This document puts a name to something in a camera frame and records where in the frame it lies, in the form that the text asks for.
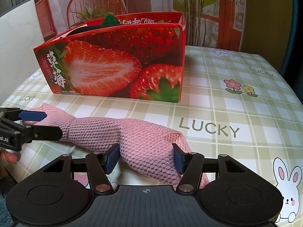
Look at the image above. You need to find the pink waffle cloth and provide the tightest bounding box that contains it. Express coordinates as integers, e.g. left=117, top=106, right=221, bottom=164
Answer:
left=22, top=102, right=211, bottom=191

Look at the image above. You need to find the black eye mask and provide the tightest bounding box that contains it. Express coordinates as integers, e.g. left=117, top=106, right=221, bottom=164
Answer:
left=61, top=24, right=118, bottom=37

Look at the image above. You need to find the green tassel thread bundle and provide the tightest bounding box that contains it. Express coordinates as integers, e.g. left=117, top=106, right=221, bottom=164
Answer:
left=102, top=14, right=121, bottom=26

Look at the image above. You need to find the printed room backdrop cloth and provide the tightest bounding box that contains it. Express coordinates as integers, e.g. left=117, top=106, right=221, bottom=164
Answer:
left=34, top=0, right=245, bottom=51

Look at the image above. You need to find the person's left hand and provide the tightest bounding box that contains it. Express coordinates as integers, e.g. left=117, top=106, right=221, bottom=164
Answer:
left=0, top=148, right=17, bottom=177

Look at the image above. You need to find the teal fuzzy sleeve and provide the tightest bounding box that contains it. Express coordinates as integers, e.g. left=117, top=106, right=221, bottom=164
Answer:
left=0, top=175, right=16, bottom=227

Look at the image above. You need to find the green plaid rabbit tablecloth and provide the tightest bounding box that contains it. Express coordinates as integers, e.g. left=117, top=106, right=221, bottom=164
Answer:
left=0, top=44, right=303, bottom=227

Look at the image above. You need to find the white marble panel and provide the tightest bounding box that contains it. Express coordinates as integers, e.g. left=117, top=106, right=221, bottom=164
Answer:
left=0, top=0, right=44, bottom=103

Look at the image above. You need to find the red strawberry cardboard box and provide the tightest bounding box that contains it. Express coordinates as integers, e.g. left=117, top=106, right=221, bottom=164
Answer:
left=33, top=12, right=186, bottom=103

